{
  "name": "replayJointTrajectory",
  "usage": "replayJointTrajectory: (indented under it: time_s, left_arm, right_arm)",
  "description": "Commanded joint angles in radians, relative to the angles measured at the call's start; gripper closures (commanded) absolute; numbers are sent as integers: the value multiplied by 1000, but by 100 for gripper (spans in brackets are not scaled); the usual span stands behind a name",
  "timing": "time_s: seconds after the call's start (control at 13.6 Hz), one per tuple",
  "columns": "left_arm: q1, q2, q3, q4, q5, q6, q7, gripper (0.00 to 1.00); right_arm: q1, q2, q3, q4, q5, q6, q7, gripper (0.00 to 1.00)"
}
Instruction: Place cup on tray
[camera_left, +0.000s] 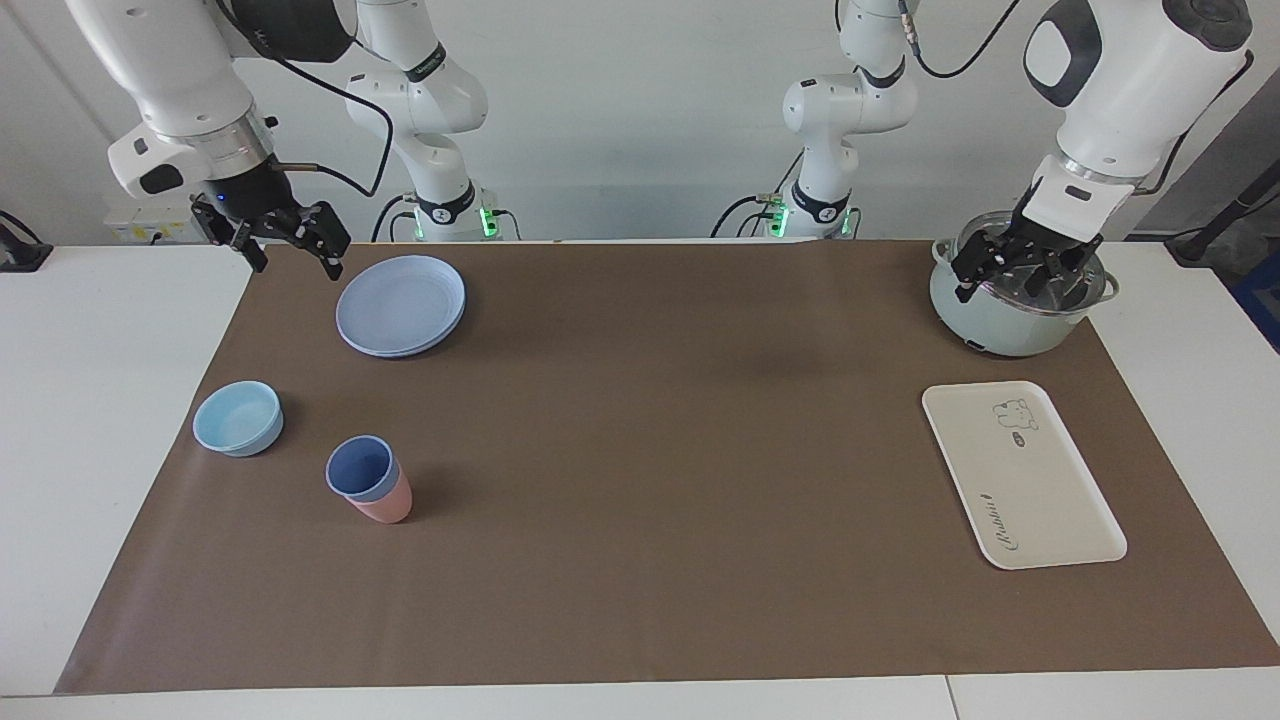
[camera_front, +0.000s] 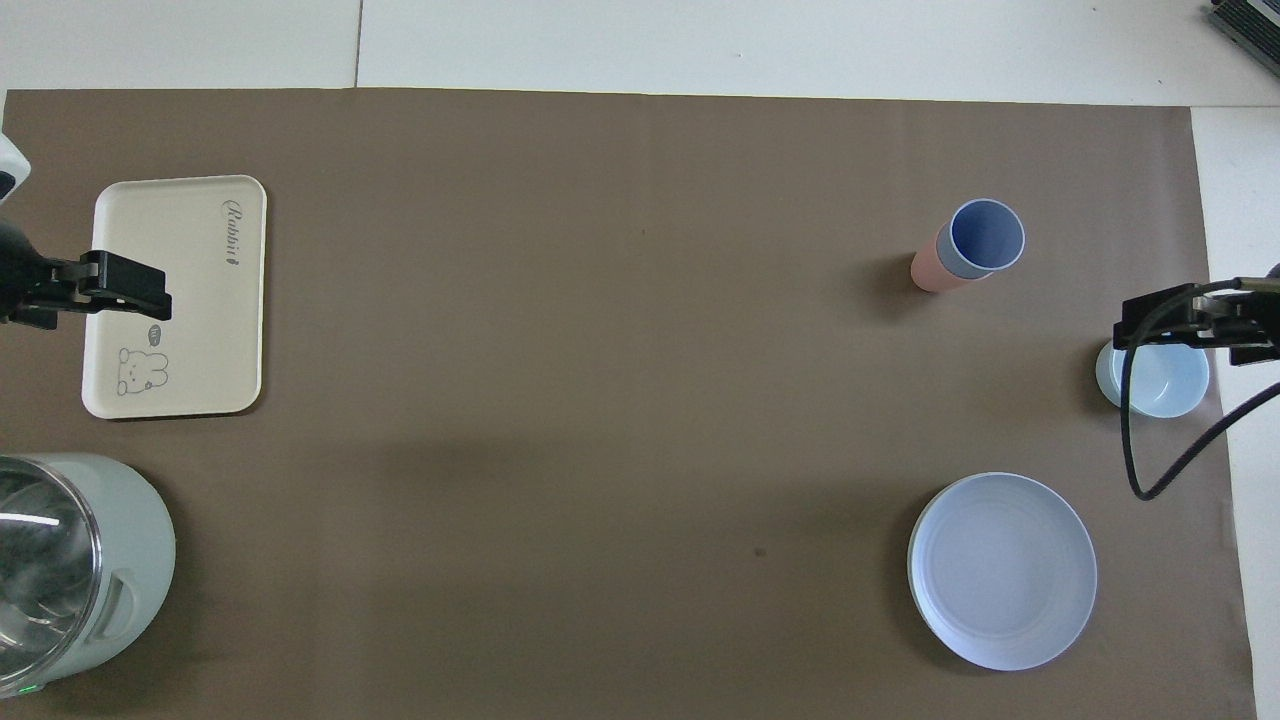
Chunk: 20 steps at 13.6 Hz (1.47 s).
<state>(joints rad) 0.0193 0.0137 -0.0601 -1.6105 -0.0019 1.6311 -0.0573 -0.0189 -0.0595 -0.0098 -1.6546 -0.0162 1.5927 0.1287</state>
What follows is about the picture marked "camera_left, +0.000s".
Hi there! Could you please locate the blue ribbed cup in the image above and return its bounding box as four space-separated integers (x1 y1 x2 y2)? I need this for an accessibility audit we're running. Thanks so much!
325 435 401 503

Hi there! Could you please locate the pink cup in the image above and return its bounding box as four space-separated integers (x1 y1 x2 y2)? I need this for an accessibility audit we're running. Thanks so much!
345 470 413 524

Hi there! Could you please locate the cream tray with rabbit print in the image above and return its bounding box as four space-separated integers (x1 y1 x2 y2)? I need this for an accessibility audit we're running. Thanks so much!
921 380 1129 571

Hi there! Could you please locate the lavender blue plate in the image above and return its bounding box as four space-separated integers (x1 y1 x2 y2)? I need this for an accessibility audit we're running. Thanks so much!
335 255 467 359

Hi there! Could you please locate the white power strip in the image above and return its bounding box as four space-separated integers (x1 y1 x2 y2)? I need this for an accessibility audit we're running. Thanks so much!
105 205 201 246

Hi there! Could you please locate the light blue bowl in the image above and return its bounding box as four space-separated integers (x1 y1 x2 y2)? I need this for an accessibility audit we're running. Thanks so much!
192 380 284 458

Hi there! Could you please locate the black stand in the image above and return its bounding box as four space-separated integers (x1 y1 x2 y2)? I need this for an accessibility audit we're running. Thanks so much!
1165 165 1280 266

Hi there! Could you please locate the blue box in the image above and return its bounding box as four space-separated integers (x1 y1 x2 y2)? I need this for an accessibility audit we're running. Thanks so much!
1230 250 1280 351

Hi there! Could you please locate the brown table mat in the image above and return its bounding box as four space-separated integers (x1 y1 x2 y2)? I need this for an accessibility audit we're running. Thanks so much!
55 240 1280 696

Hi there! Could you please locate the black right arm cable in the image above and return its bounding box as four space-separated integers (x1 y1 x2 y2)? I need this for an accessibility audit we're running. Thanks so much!
215 0 393 198

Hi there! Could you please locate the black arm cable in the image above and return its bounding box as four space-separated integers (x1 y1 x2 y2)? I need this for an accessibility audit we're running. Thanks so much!
895 0 1256 198
215 0 393 198

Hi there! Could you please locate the black base cable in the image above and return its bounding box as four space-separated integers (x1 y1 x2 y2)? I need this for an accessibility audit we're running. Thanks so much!
370 195 416 243
710 150 806 239

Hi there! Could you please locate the black clamp mount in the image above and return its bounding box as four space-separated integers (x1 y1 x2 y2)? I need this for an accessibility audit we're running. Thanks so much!
0 212 53 273

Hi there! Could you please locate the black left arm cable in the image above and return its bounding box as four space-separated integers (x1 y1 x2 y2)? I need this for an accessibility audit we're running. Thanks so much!
895 0 1256 198

